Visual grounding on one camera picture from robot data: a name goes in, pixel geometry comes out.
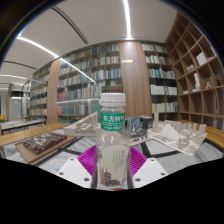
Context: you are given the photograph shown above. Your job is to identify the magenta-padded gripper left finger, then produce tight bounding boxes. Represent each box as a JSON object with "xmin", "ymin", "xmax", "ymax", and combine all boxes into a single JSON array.
[{"xmin": 54, "ymin": 145, "xmax": 98, "ymax": 190}]

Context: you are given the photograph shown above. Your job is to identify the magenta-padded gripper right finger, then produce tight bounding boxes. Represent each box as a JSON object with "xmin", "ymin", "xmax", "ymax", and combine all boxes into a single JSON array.
[{"xmin": 128, "ymin": 145, "xmax": 169, "ymax": 189}]

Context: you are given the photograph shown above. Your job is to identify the clear green-label drink bottle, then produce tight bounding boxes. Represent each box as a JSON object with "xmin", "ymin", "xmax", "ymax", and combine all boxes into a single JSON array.
[{"xmin": 95, "ymin": 92, "xmax": 132, "ymax": 189}]

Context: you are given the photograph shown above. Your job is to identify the brown model on wooden board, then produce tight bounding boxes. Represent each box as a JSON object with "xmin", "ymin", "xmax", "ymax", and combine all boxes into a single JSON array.
[{"xmin": 14, "ymin": 131, "xmax": 78, "ymax": 165}]

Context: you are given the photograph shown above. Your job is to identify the white city architectural model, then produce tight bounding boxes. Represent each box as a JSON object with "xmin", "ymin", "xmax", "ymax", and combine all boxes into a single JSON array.
[{"xmin": 146, "ymin": 118, "xmax": 209, "ymax": 157}]

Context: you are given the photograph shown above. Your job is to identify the white stepped architectural model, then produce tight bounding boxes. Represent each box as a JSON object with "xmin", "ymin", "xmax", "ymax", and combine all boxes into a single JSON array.
[{"xmin": 63, "ymin": 112, "xmax": 101, "ymax": 137}]

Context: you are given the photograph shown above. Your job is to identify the dark grey building model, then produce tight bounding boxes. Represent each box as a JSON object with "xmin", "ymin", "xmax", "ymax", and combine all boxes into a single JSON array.
[{"xmin": 124, "ymin": 114, "xmax": 155, "ymax": 145}]

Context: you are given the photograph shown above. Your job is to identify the curved wooden slat bench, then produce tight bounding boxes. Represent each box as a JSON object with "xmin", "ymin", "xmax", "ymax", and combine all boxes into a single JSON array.
[
  {"xmin": 0, "ymin": 122, "xmax": 69, "ymax": 148},
  {"xmin": 181, "ymin": 119, "xmax": 224, "ymax": 150}
]

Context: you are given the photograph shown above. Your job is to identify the wooden cubby shelf unit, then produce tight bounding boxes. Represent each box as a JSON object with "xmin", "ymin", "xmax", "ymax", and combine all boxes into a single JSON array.
[{"xmin": 165, "ymin": 11, "xmax": 224, "ymax": 132}]

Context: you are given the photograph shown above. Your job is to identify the ceiling light strips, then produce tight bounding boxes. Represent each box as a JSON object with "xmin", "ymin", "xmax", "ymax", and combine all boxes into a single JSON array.
[{"xmin": 0, "ymin": 0, "xmax": 133, "ymax": 92}]

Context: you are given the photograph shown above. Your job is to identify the dark bookshelf wall with books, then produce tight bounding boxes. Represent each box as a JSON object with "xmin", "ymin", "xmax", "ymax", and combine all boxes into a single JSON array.
[{"xmin": 21, "ymin": 41, "xmax": 181, "ymax": 124}]

